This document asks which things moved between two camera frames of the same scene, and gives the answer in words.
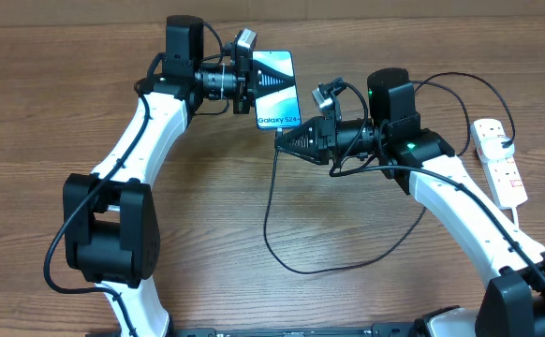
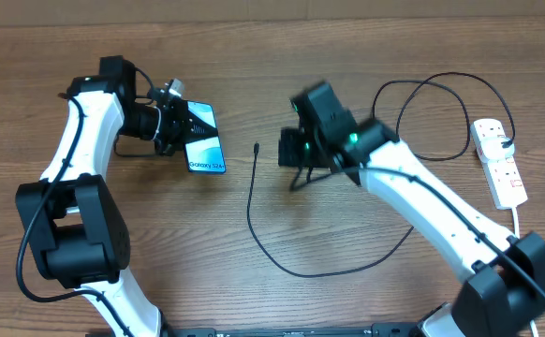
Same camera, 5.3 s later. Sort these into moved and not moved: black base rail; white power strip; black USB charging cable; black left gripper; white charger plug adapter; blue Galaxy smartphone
Moved: blue Galaxy smartphone; black USB charging cable; black left gripper
Not moved: white power strip; black base rail; white charger plug adapter
